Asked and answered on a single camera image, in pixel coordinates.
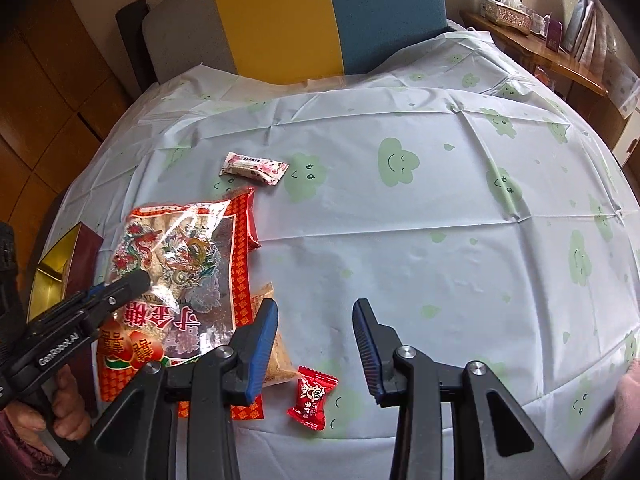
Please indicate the ornate tissue box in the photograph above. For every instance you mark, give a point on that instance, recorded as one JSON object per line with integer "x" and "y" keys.
{"x": 510, "y": 17}

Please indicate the pink white candy packet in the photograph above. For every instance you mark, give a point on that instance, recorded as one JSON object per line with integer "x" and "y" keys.
{"x": 252, "y": 168}

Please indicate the large red dragon candy bag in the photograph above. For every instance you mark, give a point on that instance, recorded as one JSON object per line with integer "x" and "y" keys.
{"x": 190, "y": 260}

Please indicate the small red wrapped candy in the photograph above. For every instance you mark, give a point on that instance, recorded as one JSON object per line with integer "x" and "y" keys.
{"x": 310, "y": 400}

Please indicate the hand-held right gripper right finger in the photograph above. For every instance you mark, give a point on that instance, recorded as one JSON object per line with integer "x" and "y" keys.
{"x": 365, "y": 352}

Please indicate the wooden side shelf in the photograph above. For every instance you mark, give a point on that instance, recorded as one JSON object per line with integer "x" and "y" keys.
{"x": 555, "y": 65}

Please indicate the grey yellow blue chair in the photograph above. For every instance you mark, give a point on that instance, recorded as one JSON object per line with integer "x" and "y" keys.
{"x": 270, "y": 15}

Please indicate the person's left hand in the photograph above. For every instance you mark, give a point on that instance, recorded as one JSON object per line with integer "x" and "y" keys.
{"x": 70, "y": 405}

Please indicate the small purple box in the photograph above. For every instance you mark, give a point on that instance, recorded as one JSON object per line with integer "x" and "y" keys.
{"x": 554, "y": 34}

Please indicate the white cabinet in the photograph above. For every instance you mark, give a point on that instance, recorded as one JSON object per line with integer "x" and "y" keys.
{"x": 629, "y": 140}

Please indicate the white dotted bag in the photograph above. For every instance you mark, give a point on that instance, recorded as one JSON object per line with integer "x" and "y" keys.
{"x": 622, "y": 82}

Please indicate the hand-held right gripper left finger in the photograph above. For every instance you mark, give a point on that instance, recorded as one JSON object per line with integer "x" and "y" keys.
{"x": 262, "y": 355}

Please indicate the maroon gold gift box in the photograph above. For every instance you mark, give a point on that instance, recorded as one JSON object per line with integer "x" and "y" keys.
{"x": 55, "y": 265}

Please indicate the clear sesame cake packet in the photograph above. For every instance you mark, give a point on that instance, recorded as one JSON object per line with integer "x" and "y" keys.
{"x": 286, "y": 365}

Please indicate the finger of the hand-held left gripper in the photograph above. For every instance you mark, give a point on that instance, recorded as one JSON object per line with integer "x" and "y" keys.
{"x": 131, "y": 285}
{"x": 97, "y": 293}

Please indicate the pink sweater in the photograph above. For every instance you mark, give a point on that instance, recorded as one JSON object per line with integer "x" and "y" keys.
{"x": 629, "y": 410}

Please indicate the person's left forearm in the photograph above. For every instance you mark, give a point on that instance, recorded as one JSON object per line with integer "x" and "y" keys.
{"x": 22, "y": 455}

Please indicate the standing paper bags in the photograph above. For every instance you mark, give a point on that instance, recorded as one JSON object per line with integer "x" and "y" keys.
{"x": 590, "y": 30}

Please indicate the white green cloud tablecloth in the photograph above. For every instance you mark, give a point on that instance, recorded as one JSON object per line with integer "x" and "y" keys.
{"x": 400, "y": 260}

